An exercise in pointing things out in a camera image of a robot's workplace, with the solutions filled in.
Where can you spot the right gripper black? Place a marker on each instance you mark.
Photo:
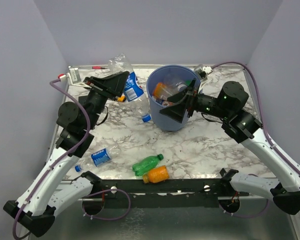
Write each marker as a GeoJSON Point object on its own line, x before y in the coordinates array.
{"type": "Point", "coordinates": [178, 111]}

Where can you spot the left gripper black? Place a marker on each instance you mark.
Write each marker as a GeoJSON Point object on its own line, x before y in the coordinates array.
{"type": "Point", "coordinates": [112, 86]}

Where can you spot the crushed pepsi bottle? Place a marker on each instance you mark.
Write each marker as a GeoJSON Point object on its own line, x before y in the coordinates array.
{"type": "Point", "coordinates": [133, 92]}
{"type": "Point", "coordinates": [97, 158]}

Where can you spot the clear glass jar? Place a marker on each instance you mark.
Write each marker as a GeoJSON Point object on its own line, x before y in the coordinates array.
{"type": "Point", "coordinates": [174, 83]}

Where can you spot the orange label crushed bottle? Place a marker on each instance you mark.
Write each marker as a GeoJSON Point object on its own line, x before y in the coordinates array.
{"type": "Point", "coordinates": [163, 91]}

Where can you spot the orange juice bottle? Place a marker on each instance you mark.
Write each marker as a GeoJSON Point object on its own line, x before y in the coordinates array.
{"type": "Point", "coordinates": [156, 175]}

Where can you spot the green plastic bottle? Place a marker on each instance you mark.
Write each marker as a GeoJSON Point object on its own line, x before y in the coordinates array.
{"type": "Point", "coordinates": [147, 164]}

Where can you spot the brown coffee bottle green cap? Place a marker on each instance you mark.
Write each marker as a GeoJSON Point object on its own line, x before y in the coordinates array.
{"type": "Point", "coordinates": [188, 82]}

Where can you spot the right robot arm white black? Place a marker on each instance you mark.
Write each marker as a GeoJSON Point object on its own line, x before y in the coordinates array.
{"type": "Point", "coordinates": [248, 131]}

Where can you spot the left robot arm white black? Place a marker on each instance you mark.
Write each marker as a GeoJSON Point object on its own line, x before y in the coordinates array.
{"type": "Point", "coordinates": [37, 208]}

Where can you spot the orange utility knife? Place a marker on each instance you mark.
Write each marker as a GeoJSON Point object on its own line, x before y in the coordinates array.
{"type": "Point", "coordinates": [121, 99]}

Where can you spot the black flat box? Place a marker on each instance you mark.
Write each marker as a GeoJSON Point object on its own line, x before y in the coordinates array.
{"type": "Point", "coordinates": [83, 99]}

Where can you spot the black base bar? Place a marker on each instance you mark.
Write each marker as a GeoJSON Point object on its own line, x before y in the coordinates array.
{"type": "Point", "coordinates": [171, 193]}

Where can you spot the red marker on rail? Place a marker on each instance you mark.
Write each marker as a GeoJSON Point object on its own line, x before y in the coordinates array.
{"type": "Point", "coordinates": [98, 67]}

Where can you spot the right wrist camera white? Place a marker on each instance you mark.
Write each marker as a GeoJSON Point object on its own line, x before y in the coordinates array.
{"type": "Point", "coordinates": [202, 71]}

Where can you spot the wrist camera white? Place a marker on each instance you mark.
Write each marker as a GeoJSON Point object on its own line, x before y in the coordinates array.
{"type": "Point", "coordinates": [73, 78]}
{"type": "Point", "coordinates": [202, 71]}

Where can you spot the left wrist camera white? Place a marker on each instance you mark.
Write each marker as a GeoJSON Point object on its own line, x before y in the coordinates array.
{"type": "Point", "coordinates": [73, 78]}

